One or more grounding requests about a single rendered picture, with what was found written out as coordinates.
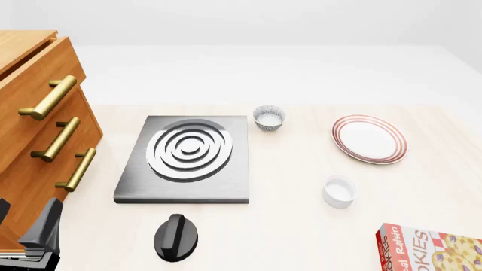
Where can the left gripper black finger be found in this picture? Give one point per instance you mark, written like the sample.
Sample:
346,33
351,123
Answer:
47,226
3,210

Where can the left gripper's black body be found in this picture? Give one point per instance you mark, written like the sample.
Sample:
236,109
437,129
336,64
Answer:
26,262

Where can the flat stove plate with rings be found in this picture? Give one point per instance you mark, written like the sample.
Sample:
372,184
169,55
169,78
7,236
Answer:
188,186

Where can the patterned black and white bowl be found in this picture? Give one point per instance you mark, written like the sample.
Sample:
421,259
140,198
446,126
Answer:
269,120

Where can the white plate with red rings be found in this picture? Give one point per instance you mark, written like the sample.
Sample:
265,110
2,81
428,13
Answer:
367,138

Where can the red cookies box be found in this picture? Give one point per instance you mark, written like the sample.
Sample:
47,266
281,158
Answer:
399,248

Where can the small wooden drawer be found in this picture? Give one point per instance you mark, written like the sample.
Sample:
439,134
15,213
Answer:
49,187

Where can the medium wooden drawer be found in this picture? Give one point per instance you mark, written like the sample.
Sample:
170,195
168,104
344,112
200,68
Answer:
26,163

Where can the round black stove knob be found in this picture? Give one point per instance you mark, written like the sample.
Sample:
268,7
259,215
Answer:
175,240

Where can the large wooden drawer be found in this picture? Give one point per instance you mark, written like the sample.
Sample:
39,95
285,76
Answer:
37,70

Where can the wooden cabinet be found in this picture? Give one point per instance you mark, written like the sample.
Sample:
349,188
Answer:
22,42

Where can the small white ramekin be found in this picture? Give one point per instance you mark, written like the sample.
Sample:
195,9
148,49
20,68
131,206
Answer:
339,194

